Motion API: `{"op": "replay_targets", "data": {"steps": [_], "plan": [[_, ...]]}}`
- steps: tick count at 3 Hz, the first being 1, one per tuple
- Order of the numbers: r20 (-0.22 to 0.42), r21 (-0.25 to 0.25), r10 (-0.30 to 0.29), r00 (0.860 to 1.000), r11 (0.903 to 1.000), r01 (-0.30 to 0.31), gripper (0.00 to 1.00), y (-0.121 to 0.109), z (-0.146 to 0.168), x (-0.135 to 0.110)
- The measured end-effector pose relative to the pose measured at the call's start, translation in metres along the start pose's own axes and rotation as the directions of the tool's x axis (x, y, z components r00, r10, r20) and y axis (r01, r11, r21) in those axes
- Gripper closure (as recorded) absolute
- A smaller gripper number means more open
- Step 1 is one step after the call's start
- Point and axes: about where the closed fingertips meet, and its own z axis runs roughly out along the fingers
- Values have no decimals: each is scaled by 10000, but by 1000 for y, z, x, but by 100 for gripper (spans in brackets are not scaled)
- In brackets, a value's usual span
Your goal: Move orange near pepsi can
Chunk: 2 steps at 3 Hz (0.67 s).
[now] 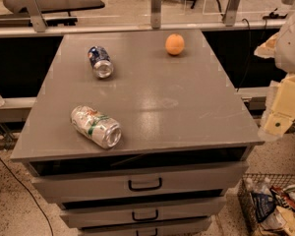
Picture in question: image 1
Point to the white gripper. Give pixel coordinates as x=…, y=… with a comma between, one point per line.
x=292, y=48

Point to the orange fruit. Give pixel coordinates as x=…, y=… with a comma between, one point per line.
x=174, y=44

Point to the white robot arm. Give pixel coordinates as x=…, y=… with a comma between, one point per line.
x=281, y=47

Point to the silver green soda can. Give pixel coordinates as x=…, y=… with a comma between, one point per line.
x=96, y=126

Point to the blue pepsi can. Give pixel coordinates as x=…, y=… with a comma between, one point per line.
x=100, y=61

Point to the snack bags in basket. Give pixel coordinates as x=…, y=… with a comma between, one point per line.
x=273, y=207

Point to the grey drawer cabinet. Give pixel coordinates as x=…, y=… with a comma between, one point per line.
x=181, y=120

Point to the wire basket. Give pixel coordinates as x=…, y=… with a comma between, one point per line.
x=246, y=201

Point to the right metal bracket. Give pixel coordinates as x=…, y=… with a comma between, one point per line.
x=230, y=14

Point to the metal bracket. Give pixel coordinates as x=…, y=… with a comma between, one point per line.
x=155, y=14
x=230, y=14
x=38, y=23

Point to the top drawer black handle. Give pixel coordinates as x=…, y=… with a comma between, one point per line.
x=143, y=186

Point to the drawer black handle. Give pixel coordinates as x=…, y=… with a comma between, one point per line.
x=147, y=232
x=143, y=186
x=145, y=215

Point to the middle drawer black handle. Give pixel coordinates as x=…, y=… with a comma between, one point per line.
x=145, y=215

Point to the bottom drawer black handle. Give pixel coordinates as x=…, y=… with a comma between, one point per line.
x=147, y=232

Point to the middle metal bracket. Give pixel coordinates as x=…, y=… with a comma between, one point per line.
x=155, y=14

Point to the left metal bracket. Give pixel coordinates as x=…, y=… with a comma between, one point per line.
x=38, y=23

